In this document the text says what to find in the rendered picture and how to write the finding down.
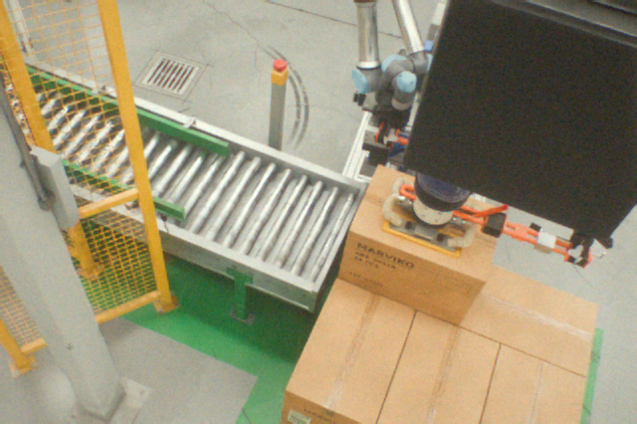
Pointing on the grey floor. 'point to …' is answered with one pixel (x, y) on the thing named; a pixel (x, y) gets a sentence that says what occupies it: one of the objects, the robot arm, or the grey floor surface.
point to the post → (277, 107)
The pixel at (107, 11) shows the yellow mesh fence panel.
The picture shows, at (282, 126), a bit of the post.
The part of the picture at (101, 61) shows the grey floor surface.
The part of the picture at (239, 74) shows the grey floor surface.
